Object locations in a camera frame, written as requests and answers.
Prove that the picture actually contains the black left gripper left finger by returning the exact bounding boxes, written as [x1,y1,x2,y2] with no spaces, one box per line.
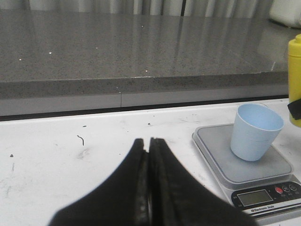
[49,138,150,226]

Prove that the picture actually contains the white appliance in corner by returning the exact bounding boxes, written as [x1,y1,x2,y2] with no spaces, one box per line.
[269,0,301,28]

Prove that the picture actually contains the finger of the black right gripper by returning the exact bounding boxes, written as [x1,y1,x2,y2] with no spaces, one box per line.
[287,99,301,119]

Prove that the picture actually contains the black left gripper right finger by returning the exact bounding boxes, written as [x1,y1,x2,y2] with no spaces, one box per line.
[149,138,257,226]

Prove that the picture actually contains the light blue plastic cup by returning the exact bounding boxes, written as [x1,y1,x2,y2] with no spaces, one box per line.
[230,104,284,161]

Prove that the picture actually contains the grey pleated curtain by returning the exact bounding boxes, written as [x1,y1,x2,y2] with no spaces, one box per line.
[0,0,272,18]

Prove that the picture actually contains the grey stone counter ledge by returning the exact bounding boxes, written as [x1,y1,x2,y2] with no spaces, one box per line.
[0,9,300,116]

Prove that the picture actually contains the yellow squeeze bottle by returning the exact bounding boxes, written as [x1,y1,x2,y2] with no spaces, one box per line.
[288,34,301,127]

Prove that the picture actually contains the silver electronic kitchen scale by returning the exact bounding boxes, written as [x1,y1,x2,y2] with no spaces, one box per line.
[192,124,301,226]

